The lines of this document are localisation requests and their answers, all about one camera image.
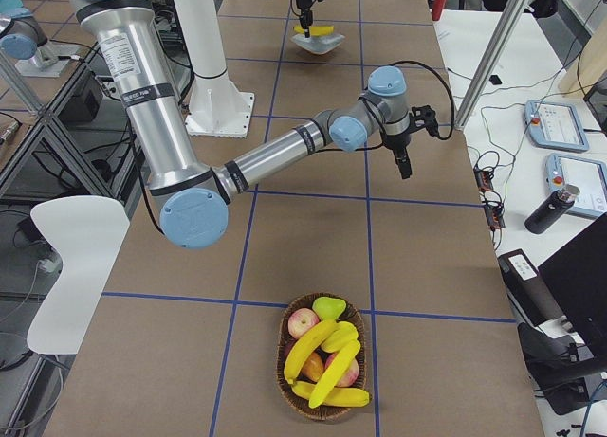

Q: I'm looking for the teach pendant far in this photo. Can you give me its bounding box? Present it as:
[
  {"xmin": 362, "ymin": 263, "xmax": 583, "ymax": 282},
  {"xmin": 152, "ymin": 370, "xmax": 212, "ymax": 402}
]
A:
[{"xmin": 524, "ymin": 100, "xmax": 590, "ymax": 153}]

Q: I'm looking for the black monitor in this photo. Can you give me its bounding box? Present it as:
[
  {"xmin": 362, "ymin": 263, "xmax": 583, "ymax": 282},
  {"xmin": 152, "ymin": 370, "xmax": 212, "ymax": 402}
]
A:
[{"xmin": 539, "ymin": 215, "xmax": 606, "ymax": 355}]

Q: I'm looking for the red apple top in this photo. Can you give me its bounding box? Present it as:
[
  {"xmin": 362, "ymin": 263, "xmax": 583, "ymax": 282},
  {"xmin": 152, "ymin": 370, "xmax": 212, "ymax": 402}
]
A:
[{"xmin": 287, "ymin": 307, "xmax": 321, "ymax": 339}]

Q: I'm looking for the pink apple lower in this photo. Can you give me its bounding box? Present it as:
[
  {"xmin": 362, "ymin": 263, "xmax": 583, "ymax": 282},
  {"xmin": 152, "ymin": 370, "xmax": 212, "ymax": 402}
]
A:
[{"xmin": 324, "ymin": 353, "xmax": 359, "ymax": 388}]

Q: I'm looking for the white camera pole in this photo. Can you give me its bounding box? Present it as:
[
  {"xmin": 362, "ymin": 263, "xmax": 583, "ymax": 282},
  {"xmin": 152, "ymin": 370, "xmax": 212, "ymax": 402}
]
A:
[{"xmin": 174, "ymin": 0, "xmax": 255, "ymax": 137}]

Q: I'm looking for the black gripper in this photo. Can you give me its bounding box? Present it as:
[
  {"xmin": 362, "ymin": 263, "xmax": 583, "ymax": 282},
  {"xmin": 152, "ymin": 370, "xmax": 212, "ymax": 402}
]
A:
[
  {"xmin": 382, "ymin": 121, "xmax": 412, "ymax": 179},
  {"xmin": 295, "ymin": 0, "xmax": 324, "ymax": 25}
]

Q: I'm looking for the grey square plate orange rim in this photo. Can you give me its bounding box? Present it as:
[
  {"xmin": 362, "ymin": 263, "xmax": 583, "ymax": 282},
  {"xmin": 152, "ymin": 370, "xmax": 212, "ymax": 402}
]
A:
[{"xmin": 291, "ymin": 33, "xmax": 345, "ymax": 55}]

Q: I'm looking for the aluminium frame post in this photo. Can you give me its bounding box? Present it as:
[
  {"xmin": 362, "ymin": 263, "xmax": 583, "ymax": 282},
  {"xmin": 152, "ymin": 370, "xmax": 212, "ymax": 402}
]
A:
[{"xmin": 454, "ymin": 0, "xmax": 530, "ymax": 130}]

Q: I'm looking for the green pear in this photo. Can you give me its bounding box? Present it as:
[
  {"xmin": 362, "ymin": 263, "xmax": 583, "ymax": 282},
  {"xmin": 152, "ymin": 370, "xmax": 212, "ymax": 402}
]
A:
[{"xmin": 312, "ymin": 296, "xmax": 346, "ymax": 320}]

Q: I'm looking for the orange mango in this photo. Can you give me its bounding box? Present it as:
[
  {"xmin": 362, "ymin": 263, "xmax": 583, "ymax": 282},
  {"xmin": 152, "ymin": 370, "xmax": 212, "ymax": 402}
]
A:
[{"xmin": 301, "ymin": 352, "xmax": 325, "ymax": 383}]

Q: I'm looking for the white chair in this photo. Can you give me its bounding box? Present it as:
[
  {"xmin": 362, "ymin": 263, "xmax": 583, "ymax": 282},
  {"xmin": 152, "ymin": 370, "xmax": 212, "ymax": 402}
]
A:
[{"xmin": 27, "ymin": 195, "xmax": 130, "ymax": 355}]

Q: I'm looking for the wicker fruit basket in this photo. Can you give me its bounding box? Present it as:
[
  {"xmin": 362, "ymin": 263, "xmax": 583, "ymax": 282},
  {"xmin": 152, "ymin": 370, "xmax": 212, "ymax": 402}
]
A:
[{"xmin": 276, "ymin": 293, "xmax": 367, "ymax": 422}]

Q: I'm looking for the teach pendant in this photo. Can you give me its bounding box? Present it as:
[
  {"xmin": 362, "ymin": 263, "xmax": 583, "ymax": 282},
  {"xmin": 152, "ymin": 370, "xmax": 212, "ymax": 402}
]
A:
[
  {"xmin": 524, "ymin": 100, "xmax": 590, "ymax": 153},
  {"xmin": 545, "ymin": 154, "xmax": 606, "ymax": 219}
]

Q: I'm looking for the teach pendant near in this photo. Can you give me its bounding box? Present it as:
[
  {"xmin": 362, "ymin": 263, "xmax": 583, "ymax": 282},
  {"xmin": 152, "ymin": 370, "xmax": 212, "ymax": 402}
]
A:
[{"xmin": 545, "ymin": 154, "xmax": 606, "ymax": 219}]

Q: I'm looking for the black water bottle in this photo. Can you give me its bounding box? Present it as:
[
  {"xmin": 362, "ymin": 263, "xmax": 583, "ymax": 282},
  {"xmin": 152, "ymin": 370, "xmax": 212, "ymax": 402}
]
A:
[{"xmin": 524, "ymin": 184, "xmax": 580, "ymax": 234}]

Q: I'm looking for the yellow lemon fruit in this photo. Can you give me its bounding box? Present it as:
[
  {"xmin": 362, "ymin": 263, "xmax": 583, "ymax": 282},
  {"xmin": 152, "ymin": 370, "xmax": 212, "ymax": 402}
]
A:
[{"xmin": 321, "ymin": 321, "xmax": 359, "ymax": 354}]

